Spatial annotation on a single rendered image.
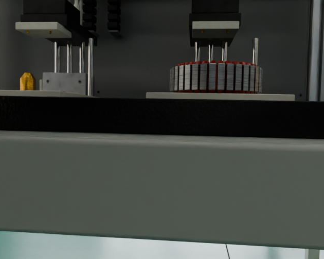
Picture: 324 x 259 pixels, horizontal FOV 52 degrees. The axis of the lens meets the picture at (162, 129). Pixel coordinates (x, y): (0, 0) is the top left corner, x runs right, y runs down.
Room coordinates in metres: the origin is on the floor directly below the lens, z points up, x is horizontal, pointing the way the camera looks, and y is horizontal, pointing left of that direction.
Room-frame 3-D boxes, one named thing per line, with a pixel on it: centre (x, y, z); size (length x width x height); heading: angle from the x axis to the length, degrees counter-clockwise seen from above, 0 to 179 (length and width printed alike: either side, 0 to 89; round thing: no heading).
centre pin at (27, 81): (0.44, 0.18, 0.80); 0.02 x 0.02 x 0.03
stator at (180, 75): (0.41, -0.06, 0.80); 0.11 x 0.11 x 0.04
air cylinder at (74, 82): (0.58, 0.16, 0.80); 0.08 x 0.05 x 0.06; 84
